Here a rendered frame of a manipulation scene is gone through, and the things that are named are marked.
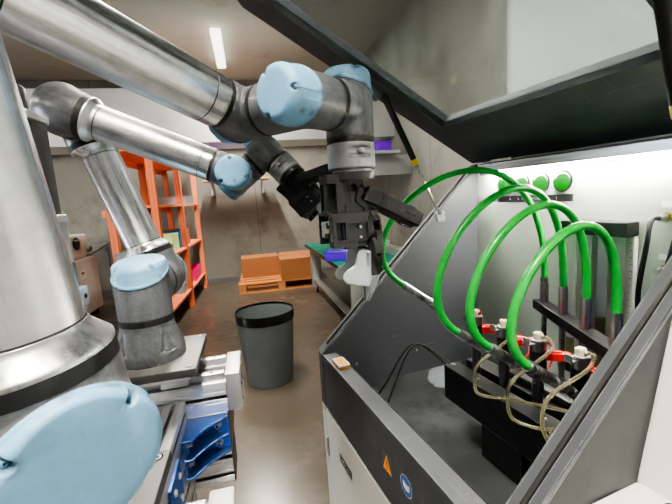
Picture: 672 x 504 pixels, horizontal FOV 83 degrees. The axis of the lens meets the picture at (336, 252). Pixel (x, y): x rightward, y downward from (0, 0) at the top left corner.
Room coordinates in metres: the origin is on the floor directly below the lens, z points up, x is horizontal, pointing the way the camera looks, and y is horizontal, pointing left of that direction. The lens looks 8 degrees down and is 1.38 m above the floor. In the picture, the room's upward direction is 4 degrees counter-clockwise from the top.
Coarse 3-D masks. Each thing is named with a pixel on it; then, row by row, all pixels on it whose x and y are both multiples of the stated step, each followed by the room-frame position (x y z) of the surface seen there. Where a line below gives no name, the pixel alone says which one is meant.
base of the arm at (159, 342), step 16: (160, 320) 0.81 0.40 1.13; (128, 336) 0.79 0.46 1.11; (144, 336) 0.79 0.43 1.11; (160, 336) 0.80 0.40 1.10; (176, 336) 0.84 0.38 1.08; (128, 352) 0.78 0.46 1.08; (144, 352) 0.78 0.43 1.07; (160, 352) 0.79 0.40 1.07; (176, 352) 0.82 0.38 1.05; (128, 368) 0.77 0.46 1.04; (144, 368) 0.77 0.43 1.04
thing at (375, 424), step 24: (336, 384) 0.90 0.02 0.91; (360, 384) 0.81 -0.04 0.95; (336, 408) 0.91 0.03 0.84; (360, 408) 0.76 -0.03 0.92; (384, 408) 0.71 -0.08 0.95; (360, 432) 0.77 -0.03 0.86; (384, 432) 0.66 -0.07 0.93; (408, 432) 0.63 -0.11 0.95; (360, 456) 0.78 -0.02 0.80; (408, 456) 0.58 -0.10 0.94; (432, 456) 0.56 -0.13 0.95; (384, 480) 0.67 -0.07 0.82; (432, 480) 0.51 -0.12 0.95; (456, 480) 0.51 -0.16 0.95
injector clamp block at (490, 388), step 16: (448, 368) 0.81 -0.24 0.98; (464, 368) 0.80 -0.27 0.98; (496, 368) 0.79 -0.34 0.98; (448, 384) 0.81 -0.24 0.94; (464, 384) 0.76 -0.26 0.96; (480, 384) 0.72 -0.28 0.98; (496, 384) 0.72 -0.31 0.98; (512, 384) 0.72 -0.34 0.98; (464, 400) 0.76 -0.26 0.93; (480, 400) 0.71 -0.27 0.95; (496, 400) 0.67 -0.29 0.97; (528, 400) 0.68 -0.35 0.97; (480, 416) 0.71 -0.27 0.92; (496, 416) 0.67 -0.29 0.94; (528, 416) 0.60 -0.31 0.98; (560, 416) 0.61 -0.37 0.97; (496, 432) 0.67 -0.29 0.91; (512, 432) 0.63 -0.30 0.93; (528, 432) 0.60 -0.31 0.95; (496, 448) 0.67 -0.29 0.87; (512, 448) 0.64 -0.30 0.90; (528, 448) 0.60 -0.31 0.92; (496, 464) 0.67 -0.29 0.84; (512, 464) 0.63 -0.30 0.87; (528, 464) 0.62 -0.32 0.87; (512, 480) 0.63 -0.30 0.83
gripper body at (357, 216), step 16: (320, 176) 0.61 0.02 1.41; (336, 176) 0.59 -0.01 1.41; (352, 176) 0.58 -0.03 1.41; (368, 176) 0.59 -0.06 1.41; (320, 192) 0.61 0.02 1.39; (336, 192) 0.59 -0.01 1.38; (352, 192) 0.60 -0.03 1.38; (336, 208) 0.60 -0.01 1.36; (352, 208) 0.60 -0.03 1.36; (368, 208) 0.61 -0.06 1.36; (320, 224) 0.63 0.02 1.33; (336, 224) 0.58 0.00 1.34; (352, 224) 0.58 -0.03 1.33; (368, 224) 0.59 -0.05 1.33; (320, 240) 0.63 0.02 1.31; (336, 240) 0.57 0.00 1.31; (352, 240) 0.58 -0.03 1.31; (368, 240) 0.59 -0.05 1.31
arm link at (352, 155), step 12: (336, 144) 0.59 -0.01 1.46; (348, 144) 0.58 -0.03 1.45; (360, 144) 0.58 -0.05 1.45; (372, 144) 0.60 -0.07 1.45; (336, 156) 0.59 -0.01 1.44; (348, 156) 0.58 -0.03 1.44; (360, 156) 0.58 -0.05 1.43; (372, 156) 0.60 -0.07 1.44; (336, 168) 0.59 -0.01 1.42; (348, 168) 0.58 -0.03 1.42; (360, 168) 0.59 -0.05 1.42; (372, 168) 0.61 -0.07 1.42
